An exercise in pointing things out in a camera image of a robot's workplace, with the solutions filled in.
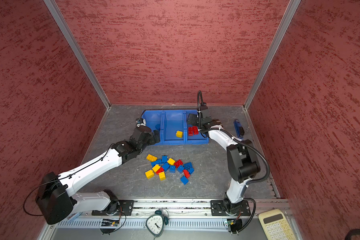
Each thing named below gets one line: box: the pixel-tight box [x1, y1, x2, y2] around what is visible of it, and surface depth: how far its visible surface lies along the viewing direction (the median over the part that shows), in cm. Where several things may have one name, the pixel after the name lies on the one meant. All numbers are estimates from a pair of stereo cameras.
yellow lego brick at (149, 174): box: [145, 169, 155, 180], surface depth 85 cm
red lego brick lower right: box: [183, 169, 191, 179], surface depth 87 cm
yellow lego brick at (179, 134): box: [175, 130, 183, 138], surface depth 103 cm
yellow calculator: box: [258, 208, 297, 240], surface depth 70 cm
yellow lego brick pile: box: [167, 157, 176, 166], surface depth 90 cm
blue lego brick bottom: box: [180, 175, 189, 185], surface depth 85 cm
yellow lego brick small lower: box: [158, 171, 166, 181], surface depth 84 cm
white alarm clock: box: [143, 208, 170, 240], surface depth 68 cm
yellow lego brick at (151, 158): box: [146, 154, 158, 162], surface depth 93 cm
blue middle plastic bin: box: [161, 109, 187, 146], surface depth 106 cm
